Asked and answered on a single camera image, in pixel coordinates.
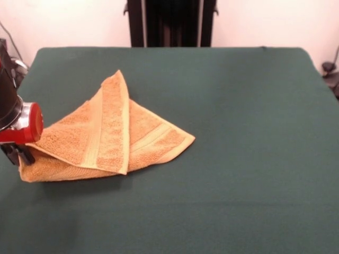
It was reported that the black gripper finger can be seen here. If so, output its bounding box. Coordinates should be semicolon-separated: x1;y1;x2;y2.
15;144;36;165
0;144;21;167

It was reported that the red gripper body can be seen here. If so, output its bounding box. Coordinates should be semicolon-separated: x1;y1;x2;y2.
0;102;44;146

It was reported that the tan terry towel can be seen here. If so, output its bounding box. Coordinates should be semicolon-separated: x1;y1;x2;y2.
19;69;196;183

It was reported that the dark green table cloth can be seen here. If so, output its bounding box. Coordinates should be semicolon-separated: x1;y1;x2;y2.
0;46;339;254

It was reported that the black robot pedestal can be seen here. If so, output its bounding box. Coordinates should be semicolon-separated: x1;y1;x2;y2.
122;0;220;48

